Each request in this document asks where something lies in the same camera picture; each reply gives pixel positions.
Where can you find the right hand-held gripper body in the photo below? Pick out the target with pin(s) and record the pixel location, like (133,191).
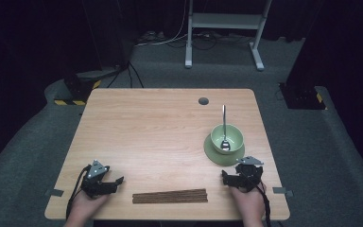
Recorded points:
(250,176)

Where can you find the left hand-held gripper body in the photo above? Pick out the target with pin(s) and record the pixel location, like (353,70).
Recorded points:
(94,186)

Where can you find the green ceramic bowl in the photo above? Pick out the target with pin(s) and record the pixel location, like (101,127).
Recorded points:
(234,137)

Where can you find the person's left hand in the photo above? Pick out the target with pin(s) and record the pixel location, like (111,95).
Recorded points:
(83,206)

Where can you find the grey tape piece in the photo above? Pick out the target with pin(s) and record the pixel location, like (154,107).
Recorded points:
(282,191)
(55,192)

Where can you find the metal spoon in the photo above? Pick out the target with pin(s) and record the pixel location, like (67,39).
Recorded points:
(224,119)

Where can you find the black stand base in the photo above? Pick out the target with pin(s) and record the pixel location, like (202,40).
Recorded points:
(302,97)

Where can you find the black base with striped tape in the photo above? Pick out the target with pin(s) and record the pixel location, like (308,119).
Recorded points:
(75,91)

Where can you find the white metal stand frame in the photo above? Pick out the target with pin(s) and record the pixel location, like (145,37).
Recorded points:
(227,20)

